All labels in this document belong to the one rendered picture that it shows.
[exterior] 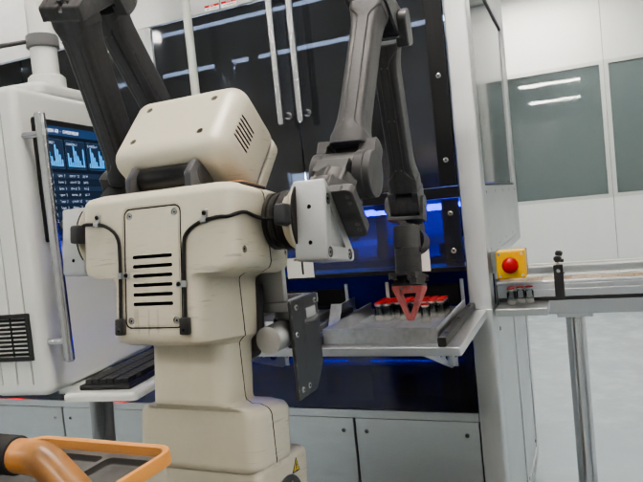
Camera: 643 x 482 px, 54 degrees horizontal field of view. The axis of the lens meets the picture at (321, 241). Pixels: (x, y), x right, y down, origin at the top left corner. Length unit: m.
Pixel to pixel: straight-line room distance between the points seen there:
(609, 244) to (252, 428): 5.53
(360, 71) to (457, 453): 1.12
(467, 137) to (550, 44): 4.74
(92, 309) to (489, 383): 1.08
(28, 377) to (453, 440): 1.10
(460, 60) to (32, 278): 1.19
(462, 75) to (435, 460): 1.04
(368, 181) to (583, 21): 5.53
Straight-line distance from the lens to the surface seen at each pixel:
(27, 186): 1.66
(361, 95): 1.07
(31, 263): 1.66
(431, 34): 1.74
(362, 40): 1.15
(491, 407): 1.77
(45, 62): 1.92
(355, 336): 1.40
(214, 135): 0.93
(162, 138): 0.99
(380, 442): 1.88
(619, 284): 1.79
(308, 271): 1.82
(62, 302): 1.63
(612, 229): 6.28
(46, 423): 2.55
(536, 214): 6.28
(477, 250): 1.68
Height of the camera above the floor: 1.19
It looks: 3 degrees down
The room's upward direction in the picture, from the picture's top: 6 degrees counter-clockwise
